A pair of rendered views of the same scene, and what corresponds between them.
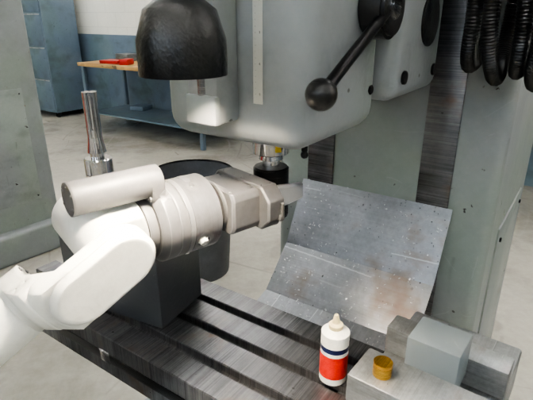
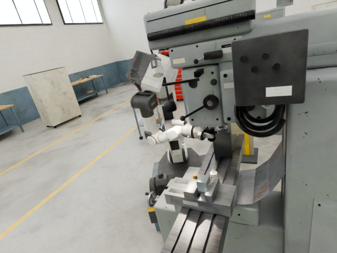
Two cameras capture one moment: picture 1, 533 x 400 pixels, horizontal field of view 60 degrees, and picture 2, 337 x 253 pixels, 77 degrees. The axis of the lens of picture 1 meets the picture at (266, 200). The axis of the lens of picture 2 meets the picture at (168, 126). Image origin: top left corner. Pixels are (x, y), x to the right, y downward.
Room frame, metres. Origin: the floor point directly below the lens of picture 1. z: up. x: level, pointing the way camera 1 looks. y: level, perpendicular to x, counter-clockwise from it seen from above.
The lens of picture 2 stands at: (0.23, -1.06, 1.76)
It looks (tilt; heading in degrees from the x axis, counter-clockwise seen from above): 22 degrees down; 83
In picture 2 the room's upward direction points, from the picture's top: 11 degrees counter-clockwise
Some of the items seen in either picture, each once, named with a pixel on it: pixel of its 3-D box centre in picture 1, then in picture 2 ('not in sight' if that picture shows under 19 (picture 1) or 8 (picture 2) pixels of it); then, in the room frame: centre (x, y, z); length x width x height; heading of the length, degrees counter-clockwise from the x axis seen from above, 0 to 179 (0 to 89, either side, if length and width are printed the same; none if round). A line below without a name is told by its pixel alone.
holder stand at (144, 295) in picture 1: (130, 249); (222, 137); (0.75, 0.25, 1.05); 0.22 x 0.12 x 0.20; 64
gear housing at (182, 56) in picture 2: not in sight; (209, 50); (0.62, -0.03, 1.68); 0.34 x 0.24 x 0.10; 145
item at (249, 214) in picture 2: not in sight; (217, 191); (0.59, -0.01, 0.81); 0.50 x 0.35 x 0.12; 145
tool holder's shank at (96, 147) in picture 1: (93, 125); not in sight; (0.78, 0.29, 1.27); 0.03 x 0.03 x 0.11
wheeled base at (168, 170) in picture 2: not in sight; (178, 161); (0.48, 0.81, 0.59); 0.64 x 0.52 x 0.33; 78
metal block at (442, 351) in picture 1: (437, 355); (203, 183); (0.45, -0.20, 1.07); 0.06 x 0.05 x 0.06; 53
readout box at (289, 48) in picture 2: not in sight; (267, 70); (0.64, -0.45, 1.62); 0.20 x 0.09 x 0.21; 145
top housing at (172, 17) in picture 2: not in sight; (200, 22); (0.60, -0.01, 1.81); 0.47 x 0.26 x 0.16; 145
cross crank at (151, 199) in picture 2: not in sight; (155, 199); (0.17, 0.28, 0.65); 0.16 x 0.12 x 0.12; 145
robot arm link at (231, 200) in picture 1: (214, 207); (197, 132); (0.53, 0.06, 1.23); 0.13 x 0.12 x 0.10; 40
